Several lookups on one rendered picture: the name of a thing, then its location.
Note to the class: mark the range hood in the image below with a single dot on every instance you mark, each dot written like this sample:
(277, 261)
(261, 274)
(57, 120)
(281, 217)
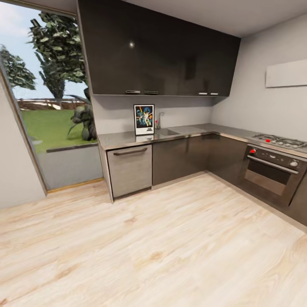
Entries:
(287, 74)

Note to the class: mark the dishwasher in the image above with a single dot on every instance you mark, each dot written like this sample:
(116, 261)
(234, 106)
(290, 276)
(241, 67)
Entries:
(130, 169)

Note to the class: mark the cabinet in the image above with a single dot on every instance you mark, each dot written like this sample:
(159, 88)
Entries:
(129, 49)
(208, 60)

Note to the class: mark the poster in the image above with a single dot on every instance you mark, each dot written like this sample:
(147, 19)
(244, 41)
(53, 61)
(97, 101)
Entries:
(144, 116)

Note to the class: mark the drop in sink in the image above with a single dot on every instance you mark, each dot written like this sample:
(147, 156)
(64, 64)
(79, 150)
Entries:
(174, 131)

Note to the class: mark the oven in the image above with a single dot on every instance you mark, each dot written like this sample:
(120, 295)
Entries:
(273, 173)

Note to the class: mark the fixed window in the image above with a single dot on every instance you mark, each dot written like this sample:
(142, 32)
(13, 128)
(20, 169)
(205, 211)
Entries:
(42, 63)

